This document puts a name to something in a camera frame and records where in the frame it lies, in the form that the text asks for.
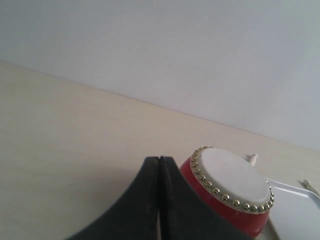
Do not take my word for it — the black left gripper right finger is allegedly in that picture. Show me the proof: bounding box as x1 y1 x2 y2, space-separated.
158 156 251 240

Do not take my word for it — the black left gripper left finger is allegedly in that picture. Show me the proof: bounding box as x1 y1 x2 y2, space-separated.
69 156 160 240

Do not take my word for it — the wooden drumstick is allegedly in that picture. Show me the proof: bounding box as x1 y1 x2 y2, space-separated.
247 153 258 167
302 179 320 197

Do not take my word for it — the small red drum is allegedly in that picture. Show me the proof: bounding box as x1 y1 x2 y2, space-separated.
179 146 275 238

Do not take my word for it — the white rectangular plastic tray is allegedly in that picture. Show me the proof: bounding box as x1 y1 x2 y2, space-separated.
257 179 320 240

